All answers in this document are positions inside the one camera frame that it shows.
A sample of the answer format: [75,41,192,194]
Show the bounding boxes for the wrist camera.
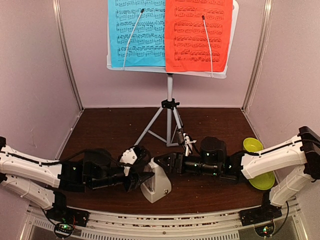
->
[176,128,197,157]
[119,146,140,177]

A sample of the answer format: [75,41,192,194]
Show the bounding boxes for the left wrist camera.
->
[119,146,140,177]

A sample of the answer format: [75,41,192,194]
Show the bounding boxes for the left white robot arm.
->
[0,137,154,222]

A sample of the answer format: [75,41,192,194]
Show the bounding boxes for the blue sheet music paper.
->
[107,0,166,68]

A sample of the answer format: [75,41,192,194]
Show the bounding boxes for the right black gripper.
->
[154,153,220,177]

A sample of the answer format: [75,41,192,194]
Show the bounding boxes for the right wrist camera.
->
[176,128,197,157]

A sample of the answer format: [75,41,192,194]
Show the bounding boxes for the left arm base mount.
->
[41,207,90,239]

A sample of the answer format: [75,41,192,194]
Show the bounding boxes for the silver tripod stand legs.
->
[134,73,184,147]

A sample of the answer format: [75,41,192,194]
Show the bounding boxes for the aluminium front rail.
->
[26,197,301,240]

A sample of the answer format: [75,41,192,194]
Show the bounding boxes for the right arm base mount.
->
[239,207,282,238]

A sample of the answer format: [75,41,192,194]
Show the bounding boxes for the white metronome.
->
[140,158,172,204]

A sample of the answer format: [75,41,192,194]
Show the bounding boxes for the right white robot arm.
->
[153,126,320,221]

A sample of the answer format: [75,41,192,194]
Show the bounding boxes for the left aluminium corner post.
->
[52,0,84,112]

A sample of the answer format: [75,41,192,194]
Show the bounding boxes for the yellow-green bowl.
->
[242,137,264,152]

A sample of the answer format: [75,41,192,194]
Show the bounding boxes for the yellow-green plate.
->
[249,171,276,191]

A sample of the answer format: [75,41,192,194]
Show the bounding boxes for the white perforated music stand desk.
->
[107,0,239,78]

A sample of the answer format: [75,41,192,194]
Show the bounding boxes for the red sheet music paper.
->
[164,0,234,73]

